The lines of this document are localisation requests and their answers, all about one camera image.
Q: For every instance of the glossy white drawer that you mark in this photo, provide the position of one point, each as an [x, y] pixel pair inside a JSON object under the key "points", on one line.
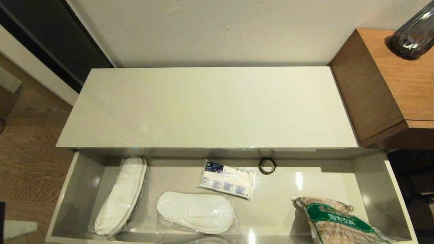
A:
{"points": [[278, 203]]}

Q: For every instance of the white slippers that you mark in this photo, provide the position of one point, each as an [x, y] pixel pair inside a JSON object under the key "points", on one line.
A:
{"points": [[122, 196], [196, 211]]}

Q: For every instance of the green printed snack bag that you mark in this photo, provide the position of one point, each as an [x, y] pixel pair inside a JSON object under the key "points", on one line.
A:
{"points": [[335, 220]]}

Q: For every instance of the glossy white low cabinet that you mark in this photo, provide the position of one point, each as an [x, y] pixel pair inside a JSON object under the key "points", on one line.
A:
{"points": [[210, 108]]}

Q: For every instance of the white wipes pack blue label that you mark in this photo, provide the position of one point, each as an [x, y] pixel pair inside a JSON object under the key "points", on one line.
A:
{"points": [[227, 181]]}

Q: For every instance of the black tape roll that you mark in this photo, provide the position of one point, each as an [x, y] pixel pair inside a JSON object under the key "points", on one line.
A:
{"points": [[260, 166]]}

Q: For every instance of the brown wooden side cabinet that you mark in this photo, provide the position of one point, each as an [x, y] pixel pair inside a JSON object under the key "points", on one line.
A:
{"points": [[383, 88]]}

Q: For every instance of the dark sliding door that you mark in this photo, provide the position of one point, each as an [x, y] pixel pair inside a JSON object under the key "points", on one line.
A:
{"points": [[51, 37]]}

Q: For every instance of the brown box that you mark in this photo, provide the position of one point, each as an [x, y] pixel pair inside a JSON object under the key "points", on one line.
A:
{"points": [[6, 101]]}

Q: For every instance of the dark ribbed glass vase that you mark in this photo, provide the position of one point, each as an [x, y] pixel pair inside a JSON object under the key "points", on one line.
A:
{"points": [[412, 37]]}

